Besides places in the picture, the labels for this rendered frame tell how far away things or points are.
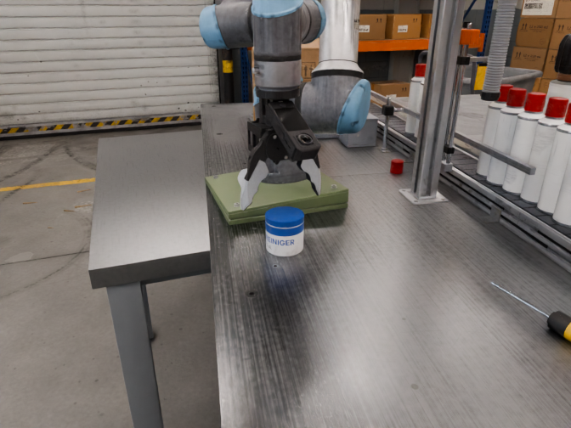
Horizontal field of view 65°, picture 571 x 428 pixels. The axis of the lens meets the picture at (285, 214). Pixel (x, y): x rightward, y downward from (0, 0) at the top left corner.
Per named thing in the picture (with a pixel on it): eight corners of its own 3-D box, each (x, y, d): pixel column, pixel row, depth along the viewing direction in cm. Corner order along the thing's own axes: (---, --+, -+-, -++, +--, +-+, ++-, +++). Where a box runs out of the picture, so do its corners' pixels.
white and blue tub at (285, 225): (310, 251, 83) (311, 216, 80) (275, 260, 80) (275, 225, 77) (292, 236, 88) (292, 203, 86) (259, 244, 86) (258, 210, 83)
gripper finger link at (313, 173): (316, 176, 88) (291, 142, 82) (333, 186, 83) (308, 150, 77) (305, 187, 87) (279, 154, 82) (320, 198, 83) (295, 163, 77)
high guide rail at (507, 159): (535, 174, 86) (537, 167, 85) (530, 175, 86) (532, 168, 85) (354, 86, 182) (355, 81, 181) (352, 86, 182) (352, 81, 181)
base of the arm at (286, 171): (324, 177, 108) (322, 136, 104) (263, 188, 104) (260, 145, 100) (301, 162, 121) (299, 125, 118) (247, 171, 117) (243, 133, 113)
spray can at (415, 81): (425, 134, 139) (434, 64, 130) (409, 135, 138) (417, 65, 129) (417, 130, 143) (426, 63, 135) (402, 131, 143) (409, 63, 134)
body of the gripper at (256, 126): (285, 148, 84) (285, 81, 79) (307, 161, 77) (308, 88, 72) (246, 154, 81) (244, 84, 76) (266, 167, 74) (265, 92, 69)
